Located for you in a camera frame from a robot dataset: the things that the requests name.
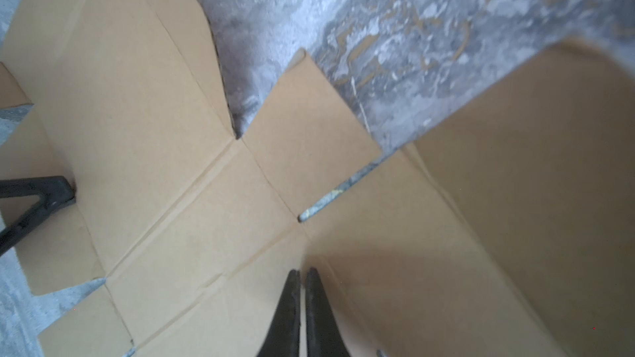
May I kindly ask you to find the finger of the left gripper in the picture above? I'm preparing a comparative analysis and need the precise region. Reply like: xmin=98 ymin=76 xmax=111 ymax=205
xmin=1 ymin=176 xmax=75 ymax=256

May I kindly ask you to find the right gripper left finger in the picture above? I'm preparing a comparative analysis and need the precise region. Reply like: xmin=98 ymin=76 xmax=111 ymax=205
xmin=257 ymin=269 xmax=301 ymax=357

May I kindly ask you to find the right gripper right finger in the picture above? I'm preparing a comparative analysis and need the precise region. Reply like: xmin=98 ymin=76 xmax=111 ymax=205
xmin=305 ymin=267 xmax=351 ymax=357

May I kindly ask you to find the brown cardboard box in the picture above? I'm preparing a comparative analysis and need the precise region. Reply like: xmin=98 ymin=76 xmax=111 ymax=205
xmin=1 ymin=0 xmax=634 ymax=356

